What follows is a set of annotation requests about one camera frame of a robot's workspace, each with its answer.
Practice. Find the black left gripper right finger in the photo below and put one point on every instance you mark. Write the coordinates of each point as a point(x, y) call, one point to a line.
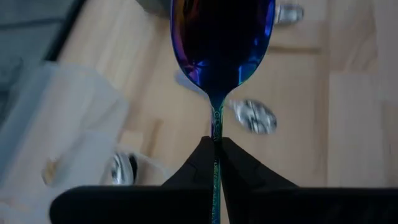
point(280, 205)

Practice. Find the clear plastic container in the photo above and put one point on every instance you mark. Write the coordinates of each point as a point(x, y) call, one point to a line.
point(87, 165)
point(62, 99)

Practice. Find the iridescent rainbow spoon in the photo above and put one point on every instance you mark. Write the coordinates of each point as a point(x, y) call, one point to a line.
point(222, 46)

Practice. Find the black aluminium table frame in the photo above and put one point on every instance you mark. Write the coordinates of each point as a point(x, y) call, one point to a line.
point(63, 31)

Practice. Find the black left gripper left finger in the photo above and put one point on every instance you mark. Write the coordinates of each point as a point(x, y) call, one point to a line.
point(140, 205)

